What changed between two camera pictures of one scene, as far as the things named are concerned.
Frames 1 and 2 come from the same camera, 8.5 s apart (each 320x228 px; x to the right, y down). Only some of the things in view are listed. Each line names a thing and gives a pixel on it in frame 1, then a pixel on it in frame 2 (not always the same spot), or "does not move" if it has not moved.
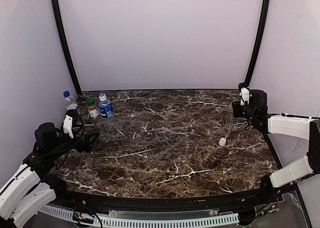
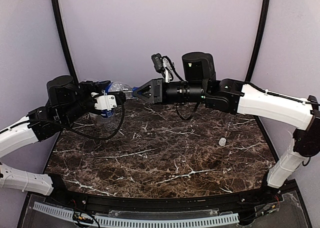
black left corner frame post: x=55 y=3 does not move
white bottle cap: x=222 y=141 does not move
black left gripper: x=83 y=143 to x=120 y=96
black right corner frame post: x=263 y=25 does not move
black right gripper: x=238 y=111 to x=158 y=91
